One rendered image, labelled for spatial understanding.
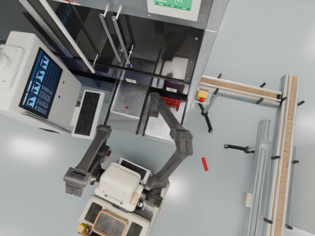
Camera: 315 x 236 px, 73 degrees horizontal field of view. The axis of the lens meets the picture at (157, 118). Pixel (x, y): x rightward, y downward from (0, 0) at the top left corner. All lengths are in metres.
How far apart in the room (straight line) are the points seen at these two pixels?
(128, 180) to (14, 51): 0.98
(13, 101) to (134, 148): 1.59
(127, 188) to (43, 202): 1.87
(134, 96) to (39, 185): 1.72
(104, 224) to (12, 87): 1.12
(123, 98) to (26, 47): 0.81
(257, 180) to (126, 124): 1.30
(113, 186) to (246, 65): 2.45
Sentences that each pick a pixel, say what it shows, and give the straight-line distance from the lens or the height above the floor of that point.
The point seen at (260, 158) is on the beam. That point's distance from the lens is 2.28.
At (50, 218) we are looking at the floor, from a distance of 3.00.
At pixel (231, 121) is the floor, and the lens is 2.83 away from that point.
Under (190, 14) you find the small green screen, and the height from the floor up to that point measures 1.89.
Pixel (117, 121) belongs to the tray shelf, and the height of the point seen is 0.88.
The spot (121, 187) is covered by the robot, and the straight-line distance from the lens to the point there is 1.27.
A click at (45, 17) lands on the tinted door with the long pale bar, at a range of 1.47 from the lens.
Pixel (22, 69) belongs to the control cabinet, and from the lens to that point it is 1.49.
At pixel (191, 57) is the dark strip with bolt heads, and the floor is 1.54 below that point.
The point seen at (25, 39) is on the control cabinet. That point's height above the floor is 1.55.
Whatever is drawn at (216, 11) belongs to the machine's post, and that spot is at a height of 1.92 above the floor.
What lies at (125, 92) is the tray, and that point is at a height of 0.88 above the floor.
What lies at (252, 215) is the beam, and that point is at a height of 0.55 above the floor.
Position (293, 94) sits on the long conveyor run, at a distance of 2.09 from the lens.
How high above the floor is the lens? 2.63
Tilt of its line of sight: 75 degrees down
